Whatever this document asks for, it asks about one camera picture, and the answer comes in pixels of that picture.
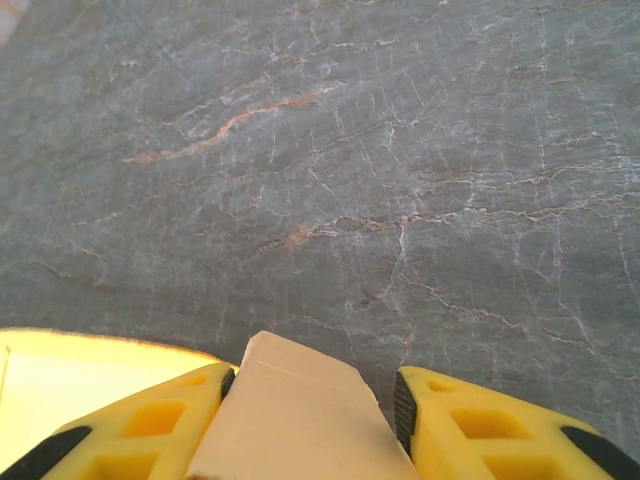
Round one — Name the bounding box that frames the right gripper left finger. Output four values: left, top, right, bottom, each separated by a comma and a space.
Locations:
0, 362, 236, 480

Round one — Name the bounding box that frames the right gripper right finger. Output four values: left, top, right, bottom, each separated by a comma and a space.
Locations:
392, 366, 640, 480

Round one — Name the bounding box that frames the orange paper box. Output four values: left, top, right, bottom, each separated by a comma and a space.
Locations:
0, 327, 421, 480

